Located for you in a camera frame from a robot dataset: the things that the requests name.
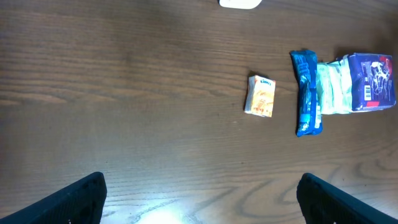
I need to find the white barcode scanner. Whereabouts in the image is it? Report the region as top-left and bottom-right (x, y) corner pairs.
(219, 0), (262, 10)

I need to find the blue Oreo cookie pack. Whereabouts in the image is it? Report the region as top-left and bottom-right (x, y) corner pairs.
(290, 50), (323, 137)

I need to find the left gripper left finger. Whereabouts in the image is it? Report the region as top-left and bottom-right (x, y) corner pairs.
(1, 172), (107, 224)

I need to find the orange tissue pack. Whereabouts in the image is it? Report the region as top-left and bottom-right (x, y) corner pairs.
(244, 75), (276, 118)

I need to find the mint green wipes pack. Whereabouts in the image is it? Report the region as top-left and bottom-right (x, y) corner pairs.
(316, 57), (353, 115)

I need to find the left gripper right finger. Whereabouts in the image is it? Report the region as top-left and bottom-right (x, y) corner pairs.
(297, 173), (397, 224)

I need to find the red purple pad pack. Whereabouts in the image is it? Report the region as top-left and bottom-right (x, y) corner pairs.
(347, 53), (396, 113)

